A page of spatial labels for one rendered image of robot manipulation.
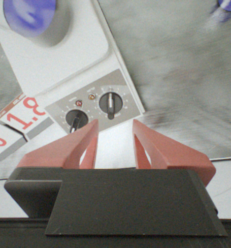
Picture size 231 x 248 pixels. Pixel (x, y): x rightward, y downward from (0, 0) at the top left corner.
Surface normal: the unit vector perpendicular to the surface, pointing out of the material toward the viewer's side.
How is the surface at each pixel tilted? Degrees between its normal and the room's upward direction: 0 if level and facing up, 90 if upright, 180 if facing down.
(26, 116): 40
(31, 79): 0
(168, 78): 0
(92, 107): 30
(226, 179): 0
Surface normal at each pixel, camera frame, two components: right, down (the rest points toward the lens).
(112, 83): 0.01, 0.58
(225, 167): -0.22, 0.14
